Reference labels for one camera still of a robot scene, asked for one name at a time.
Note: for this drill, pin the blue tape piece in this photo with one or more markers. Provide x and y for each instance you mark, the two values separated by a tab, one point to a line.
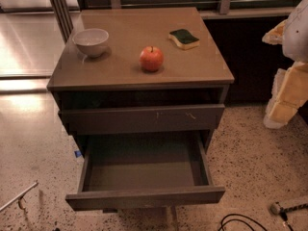
77	153

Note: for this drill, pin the brown drawer cabinet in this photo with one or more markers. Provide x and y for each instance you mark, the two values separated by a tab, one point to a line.
198	76

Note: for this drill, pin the green yellow sponge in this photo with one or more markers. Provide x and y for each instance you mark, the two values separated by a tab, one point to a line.
183	39

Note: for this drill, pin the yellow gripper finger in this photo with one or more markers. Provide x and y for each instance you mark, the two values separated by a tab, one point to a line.
289	93
275	35

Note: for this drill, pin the white ceramic bowl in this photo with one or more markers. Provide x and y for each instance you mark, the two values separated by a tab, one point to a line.
91	42

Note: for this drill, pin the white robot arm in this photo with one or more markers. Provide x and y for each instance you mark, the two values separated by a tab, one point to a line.
295	36

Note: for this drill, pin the metal rod on floor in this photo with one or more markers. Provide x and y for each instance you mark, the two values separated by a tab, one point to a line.
19	198

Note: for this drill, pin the grey power strip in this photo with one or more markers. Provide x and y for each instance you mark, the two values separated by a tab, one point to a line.
289	205

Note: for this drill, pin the red apple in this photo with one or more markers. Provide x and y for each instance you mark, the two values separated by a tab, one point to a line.
151	58

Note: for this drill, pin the open middle drawer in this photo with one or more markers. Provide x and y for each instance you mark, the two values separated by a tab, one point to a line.
150	170

